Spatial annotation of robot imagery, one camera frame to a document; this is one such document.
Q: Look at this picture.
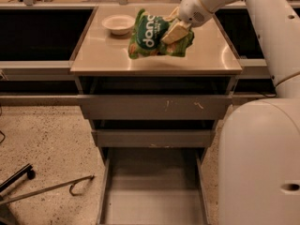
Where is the green rice chip bag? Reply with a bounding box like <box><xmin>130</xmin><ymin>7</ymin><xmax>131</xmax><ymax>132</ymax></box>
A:
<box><xmin>127</xmin><ymin>8</ymin><xmax>194</xmax><ymax>59</ymax></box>

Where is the black wheeled stand leg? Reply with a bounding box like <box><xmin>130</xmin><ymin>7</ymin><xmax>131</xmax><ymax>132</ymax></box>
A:
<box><xmin>0</xmin><ymin>164</ymin><xmax>36</xmax><ymax>192</ymax></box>

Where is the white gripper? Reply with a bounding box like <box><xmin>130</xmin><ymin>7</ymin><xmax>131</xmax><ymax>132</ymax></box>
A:
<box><xmin>161</xmin><ymin>0</ymin><xmax>213</xmax><ymax>44</ymax></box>

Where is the white bowl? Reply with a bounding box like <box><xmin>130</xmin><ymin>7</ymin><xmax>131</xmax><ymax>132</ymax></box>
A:
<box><xmin>102</xmin><ymin>15</ymin><xmax>135</xmax><ymax>36</ymax></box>

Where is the grey drawer cabinet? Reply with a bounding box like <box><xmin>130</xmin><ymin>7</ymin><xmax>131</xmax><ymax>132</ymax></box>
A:
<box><xmin>68</xmin><ymin>4</ymin><xmax>243</xmax><ymax>225</ymax></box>

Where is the middle grey drawer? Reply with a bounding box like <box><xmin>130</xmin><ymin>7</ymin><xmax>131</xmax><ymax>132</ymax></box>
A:
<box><xmin>92</xmin><ymin>129</ymin><xmax>214</xmax><ymax>148</ymax></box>

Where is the top grey drawer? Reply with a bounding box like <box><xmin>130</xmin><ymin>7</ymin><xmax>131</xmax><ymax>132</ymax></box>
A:
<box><xmin>77</xmin><ymin>95</ymin><xmax>232</xmax><ymax>120</ymax></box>

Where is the metal rod with hook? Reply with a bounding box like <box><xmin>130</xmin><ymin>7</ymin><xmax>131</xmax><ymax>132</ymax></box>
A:
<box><xmin>0</xmin><ymin>175</ymin><xmax>95</xmax><ymax>205</ymax></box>

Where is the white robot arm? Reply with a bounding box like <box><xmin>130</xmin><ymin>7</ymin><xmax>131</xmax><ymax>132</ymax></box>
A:
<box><xmin>178</xmin><ymin>0</ymin><xmax>300</xmax><ymax>225</ymax></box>

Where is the bottom open grey drawer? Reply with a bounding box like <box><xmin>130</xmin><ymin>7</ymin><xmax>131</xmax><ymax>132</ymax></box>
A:
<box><xmin>97</xmin><ymin>148</ymin><xmax>210</xmax><ymax>225</ymax></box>

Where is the grey metal rail shelf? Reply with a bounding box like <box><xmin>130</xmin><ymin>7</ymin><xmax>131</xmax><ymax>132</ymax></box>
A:
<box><xmin>0</xmin><ymin>59</ymin><xmax>275</xmax><ymax>106</ymax></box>

